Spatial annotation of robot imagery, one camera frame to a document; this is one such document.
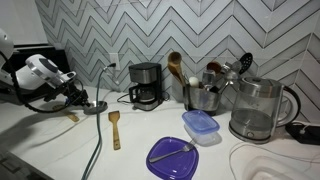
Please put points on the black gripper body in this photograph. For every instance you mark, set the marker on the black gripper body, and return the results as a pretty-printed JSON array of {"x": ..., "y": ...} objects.
[{"x": 74, "y": 96}]

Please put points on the silver metal bowl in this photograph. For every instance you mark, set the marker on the silver metal bowl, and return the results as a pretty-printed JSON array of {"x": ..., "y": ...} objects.
[{"x": 95, "y": 107}]

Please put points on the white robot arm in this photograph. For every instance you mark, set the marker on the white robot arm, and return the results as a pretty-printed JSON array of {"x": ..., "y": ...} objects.
[{"x": 37, "y": 71}]

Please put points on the wooden spoon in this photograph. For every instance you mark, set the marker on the wooden spoon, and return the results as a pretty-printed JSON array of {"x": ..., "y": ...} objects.
[{"x": 66, "y": 112}]

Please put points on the black slotted spoon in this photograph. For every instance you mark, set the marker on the black slotted spoon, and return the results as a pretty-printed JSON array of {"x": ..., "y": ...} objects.
[{"x": 246, "y": 61}]

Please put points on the wooden spatula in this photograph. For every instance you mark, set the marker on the wooden spatula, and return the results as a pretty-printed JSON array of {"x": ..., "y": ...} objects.
[{"x": 113, "y": 117}]

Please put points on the black microwave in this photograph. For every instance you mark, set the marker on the black microwave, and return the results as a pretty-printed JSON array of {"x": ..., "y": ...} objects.
[{"x": 20, "y": 60}]

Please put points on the black coffee maker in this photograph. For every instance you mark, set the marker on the black coffee maker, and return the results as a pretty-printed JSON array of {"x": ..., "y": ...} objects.
[{"x": 146, "y": 95}]

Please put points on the dark object bottom left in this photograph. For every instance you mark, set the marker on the dark object bottom left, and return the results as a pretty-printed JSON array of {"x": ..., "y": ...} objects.
[{"x": 14, "y": 168}]

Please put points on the wooden spoons in holder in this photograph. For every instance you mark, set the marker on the wooden spoons in holder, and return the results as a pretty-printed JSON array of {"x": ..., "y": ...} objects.
[{"x": 174, "y": 66}]

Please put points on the silver fork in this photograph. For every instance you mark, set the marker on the silver fork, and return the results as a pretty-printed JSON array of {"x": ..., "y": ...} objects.
[{"x": 186, "y": 148}]

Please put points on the purple square plate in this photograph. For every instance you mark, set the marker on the purple square plate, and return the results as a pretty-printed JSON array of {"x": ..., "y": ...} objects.
[{"x": 180, "y": 166}]

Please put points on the metal utensil holder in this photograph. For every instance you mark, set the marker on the metal utensil holder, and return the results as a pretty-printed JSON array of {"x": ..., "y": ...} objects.
[{"x": 200, "y": 99}]

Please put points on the clear container with blue lid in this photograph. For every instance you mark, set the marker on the clear container with blue lid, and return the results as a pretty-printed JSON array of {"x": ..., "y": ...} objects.
[{"x": 201, "y": 127}]

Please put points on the glass electric kettle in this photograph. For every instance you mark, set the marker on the glass electric kettle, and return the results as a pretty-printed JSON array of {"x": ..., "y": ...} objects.
[{"x": 260, "y": 107}]

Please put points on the clear plastic container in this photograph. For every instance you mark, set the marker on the clear plastic container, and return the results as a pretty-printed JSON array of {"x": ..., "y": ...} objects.
[{"x": 267, "y": 168}]

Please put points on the black power adapter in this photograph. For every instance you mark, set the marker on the black power adapter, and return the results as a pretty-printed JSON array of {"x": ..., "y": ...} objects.
[{"x": 304, "y": 133}]

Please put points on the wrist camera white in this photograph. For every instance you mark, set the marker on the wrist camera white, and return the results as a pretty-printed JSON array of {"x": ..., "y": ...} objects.
[{"x": 69, "y": 76}]

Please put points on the white wall outlet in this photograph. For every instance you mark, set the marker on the white wall outlet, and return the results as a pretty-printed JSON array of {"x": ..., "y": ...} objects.
[{"x": 114, "y": 58}]

